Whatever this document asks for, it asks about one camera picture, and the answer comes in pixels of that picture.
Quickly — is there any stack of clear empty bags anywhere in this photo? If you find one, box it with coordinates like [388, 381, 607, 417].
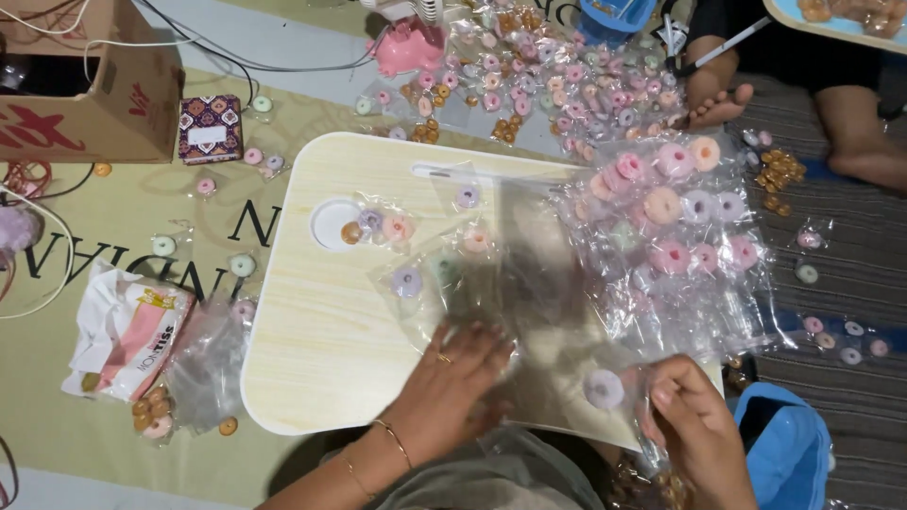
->
[425, 166, 621, 401]

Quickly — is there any brown cardboard box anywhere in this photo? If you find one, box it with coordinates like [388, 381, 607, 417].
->
[0, 0, 187, 165]

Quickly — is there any dark red cord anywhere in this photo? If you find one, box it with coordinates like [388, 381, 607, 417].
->
[0, 434, 21, 510]

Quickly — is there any pink piggy bank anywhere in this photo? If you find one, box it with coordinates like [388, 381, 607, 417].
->
[366, 17, 449, 79]

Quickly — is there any purple fluffy pompom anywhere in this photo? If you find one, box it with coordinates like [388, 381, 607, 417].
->
[0, 205, 43, 257]

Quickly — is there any orange pink ring candy packet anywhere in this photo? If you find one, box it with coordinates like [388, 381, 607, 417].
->
[457, 223, 498, 257]

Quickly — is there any white stick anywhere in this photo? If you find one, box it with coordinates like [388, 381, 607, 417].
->
[691, 16, 773, 72]

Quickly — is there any thin gold chain bracelet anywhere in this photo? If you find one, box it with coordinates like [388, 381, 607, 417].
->
[340, 453, 378, 501]

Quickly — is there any large clear plastic bag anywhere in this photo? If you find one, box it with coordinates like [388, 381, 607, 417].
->
[165, 301, 250, 434]

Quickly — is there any bag of gold candies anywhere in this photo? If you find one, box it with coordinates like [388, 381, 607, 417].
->
[608, 453, 699, 510]

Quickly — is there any brown purple pink candy packet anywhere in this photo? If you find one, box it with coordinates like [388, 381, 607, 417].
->
[339, 204, 420, 250]

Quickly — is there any large purple ring candy packet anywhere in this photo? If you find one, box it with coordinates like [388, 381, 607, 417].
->
[374, 261, 442, 335]

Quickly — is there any heap of mixed candy packets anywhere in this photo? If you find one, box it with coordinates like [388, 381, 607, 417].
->
[353, 6, 690, 155]

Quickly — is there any blue plastic bin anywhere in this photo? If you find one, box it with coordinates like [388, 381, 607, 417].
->
[733, 382, 834, 510]

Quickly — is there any white cable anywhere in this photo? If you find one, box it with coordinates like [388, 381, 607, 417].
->
[0, 0, 181, 82]
[0, 183, 77, 321]

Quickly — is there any person's right hand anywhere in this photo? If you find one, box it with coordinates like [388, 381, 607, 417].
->
[636, 354, 761, 510]

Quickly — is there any white pink wrapper bag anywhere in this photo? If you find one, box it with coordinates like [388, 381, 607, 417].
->
[60, 257, 197, 406]

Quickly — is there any heap of gold wrapped candies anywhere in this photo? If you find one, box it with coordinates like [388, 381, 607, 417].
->
[751, 145, 809, 218]

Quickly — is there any gold bangle bracelet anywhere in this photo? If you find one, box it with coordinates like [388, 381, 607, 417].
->
[372, 419, 414, 470]

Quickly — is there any pile of pastel candy packets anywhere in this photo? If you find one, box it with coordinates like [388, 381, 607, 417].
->
[558, 133, 782, 355]

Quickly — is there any grey striped rug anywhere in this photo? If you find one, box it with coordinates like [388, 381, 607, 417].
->
[723, 71, 907, 510]

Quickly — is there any pale green ring candy packet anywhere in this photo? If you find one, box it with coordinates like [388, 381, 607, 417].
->
[428, 254, 466, 286]

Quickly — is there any white small fan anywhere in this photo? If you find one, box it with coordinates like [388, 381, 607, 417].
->
[359, 0, 458, 31]

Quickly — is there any beige printed floor mat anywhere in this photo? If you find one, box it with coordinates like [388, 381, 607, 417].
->
[0, 67, 564, 508]

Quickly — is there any person's grey clothing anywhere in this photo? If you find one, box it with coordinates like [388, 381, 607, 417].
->
[368, 425, 607, 510]

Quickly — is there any person's left hand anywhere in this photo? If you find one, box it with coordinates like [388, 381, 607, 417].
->
[385, 320, 518, 461]

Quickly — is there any purple patterned small box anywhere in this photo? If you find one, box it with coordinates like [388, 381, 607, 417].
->
[177, 94, 245, 167]

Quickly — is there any light wood lap table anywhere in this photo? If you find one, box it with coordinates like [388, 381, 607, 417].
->
[241, 131, 725, 454]

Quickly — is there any clear packet purple ring candy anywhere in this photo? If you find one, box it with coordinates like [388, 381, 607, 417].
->
[580, 363, 661, 427]

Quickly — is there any blue plastic container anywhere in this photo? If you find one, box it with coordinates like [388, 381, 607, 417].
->
[577, 0, 660, 48]

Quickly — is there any black cable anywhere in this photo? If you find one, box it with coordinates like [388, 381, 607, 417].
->
[133, 0, 389, 107]

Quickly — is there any brown and pink candy packet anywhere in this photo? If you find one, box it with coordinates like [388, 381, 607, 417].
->
[129, 386, 177, 443]

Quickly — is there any small purple ring candy packet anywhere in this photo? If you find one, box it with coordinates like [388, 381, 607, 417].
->
[443, 178, 491, 215]

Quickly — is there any candy packets heap on tray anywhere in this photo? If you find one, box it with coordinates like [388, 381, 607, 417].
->
[797, 0, 907, 40]

